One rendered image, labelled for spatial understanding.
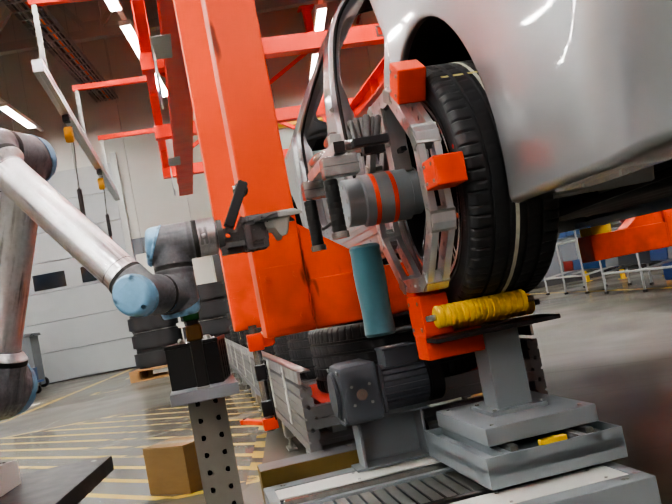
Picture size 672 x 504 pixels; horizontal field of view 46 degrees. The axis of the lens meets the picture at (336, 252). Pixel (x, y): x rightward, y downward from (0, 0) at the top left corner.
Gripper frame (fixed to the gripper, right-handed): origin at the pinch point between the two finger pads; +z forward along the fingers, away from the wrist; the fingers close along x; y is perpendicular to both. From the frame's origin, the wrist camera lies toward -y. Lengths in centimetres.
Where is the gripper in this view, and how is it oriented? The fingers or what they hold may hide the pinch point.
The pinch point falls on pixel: (297, 212)
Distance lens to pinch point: 190.5
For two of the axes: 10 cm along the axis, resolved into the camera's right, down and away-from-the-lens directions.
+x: 1.8, -0.9, -9.8
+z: 9.7, -1.7, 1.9
